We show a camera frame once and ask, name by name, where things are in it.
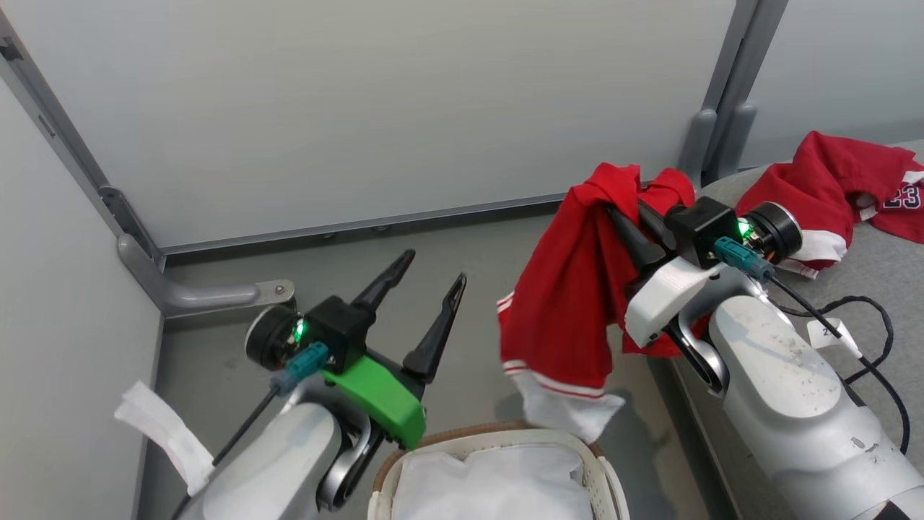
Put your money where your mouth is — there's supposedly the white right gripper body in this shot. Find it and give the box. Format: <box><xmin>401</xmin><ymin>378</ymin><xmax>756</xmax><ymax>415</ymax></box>
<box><xmin>624</xmin><ymin>256</ymin><xmax>723</xmax><ymax>350</ymax></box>

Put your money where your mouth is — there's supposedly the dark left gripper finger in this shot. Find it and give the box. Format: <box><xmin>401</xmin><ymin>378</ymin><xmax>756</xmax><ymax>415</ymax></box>
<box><xmin>352</xmin><ymin>249</ymin><xmax>417</xmax><ymax>313</ymax></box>
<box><xmin>402</xmin><ymin>272</ymin><xmax>468</xmax><ymax>384</ymax></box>

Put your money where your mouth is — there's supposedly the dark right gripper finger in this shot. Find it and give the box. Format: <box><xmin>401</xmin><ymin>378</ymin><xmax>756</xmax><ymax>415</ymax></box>
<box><xmin>606</xmin><ymin>204</ymin><xmax>668</xmax><ymax>274</ymax></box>
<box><xmin>637</xmin><ymin>200</ymin><xmax>677</xmax><ymax>251</ymax></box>

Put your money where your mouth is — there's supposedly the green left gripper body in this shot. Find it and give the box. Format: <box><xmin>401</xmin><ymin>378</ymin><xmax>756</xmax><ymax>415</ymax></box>
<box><xmin>321</xmin><ymin>354</ymin><xmax>429</xmax><ymax>451</ymax></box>

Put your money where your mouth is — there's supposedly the red garment with white hem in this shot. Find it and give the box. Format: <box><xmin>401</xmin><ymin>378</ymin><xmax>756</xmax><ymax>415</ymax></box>
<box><xmin>497</xmin><ymin>162</ymin><xmax>713</xmax><ymax>446</ymax></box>

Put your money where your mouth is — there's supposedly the red jersey with navy number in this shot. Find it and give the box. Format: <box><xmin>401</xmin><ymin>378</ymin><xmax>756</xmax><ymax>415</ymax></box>
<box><xmin>735</xmin><ymin>131</ymin><xmax>924</xmax><ymax>280</ymax></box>

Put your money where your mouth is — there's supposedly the grey fabric sofa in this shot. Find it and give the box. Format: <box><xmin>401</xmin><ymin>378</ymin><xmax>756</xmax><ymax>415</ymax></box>
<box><xmin>670</xmin><ymin>141</ymin><xmax>924</xmax><ymax>520</ymax></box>

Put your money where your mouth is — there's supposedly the white basket liner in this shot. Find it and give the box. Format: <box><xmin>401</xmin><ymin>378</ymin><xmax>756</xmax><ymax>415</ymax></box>
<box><xmin>390</xmin><ymin>444</ymin><xmax>597</xmax><ymax>520</ymax></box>

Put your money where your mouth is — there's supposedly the long grey partition foot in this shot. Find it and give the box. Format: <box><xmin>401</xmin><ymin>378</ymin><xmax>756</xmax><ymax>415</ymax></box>
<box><xmin>117</xmin><ymin>233</ymin><xmax>297</xmax><ymax>319</ymax></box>

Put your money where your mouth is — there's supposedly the white basket with brown rim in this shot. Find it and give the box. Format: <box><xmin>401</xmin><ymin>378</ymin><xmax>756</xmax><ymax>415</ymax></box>
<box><xmin>367</xmin><ymin>421</ymin><xmax>631</xmax><ymax>520</ymax></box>

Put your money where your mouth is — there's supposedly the grey aluminium partition rail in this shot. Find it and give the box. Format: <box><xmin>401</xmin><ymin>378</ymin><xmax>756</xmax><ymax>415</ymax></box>
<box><xmin>160</xmin><ymin>189</ymin><xmax>571</xmax><ymax>255</ymax></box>

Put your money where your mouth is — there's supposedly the teal left camera connector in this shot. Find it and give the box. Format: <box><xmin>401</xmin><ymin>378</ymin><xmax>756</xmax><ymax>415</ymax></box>
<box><xmin>272</xmin><ymin>342</ymin><xmax>332</xmax><ymax>395</ymax></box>

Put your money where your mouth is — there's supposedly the teal camera connector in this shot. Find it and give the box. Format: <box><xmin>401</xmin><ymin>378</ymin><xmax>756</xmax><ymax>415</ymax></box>
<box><xmin>714</xmin><ymin>236</ymin><xmax>775</xmax><ymax>281</ymax></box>
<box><xmin>272</xmin><ymin>342</ymin><xmax>332</xmax><ymax>395</ymax></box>

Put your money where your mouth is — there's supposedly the teal right camera connector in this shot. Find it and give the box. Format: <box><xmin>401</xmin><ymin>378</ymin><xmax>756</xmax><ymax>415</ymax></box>
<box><xmin>714</xmin><ymin>236</ymin><xmax>775</xmax><ymax>281</ymax></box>

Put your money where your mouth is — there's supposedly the black left camera cable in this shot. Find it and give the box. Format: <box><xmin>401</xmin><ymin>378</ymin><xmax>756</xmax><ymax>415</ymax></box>
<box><xmin>170</xmin><ymin>385</ymin><xmax>284</xmax><ymax>520</ymax></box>

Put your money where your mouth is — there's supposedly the black camera cable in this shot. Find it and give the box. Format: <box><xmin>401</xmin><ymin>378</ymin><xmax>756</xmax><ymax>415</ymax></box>
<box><xmin>170</xmin><ymin>385</ymin><xmax>284</xmax><ymax>520</ymax></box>
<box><xmin>764</xmin><ymin>273</ymin><xmax>912</xmax><ymax>457</ymax></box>

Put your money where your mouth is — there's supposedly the white right cable tag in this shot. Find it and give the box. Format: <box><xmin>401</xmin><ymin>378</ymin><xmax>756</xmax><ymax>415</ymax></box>
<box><xmin>806</xmin><ymin>317</ymin><xmax>863</xmax><ymax>359</ymax></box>

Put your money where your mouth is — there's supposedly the grey aluminium partition post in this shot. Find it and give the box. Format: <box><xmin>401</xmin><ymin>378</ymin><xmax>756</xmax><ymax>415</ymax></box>
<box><xmin>0</xmin><ymin>11</ymin><xmax>165</xmax><ymax>264</ymax></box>
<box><xmin>704</xmin><ymin>0</ymin><xmax>789</xmax><ymax>113</ymax></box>

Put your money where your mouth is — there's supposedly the black right camera cable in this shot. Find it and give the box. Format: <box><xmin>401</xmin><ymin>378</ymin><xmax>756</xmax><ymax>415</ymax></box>
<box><xmin>764</xmin><ymin>273</ymin><xmax>912</xmax><ymax>457</ymax></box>

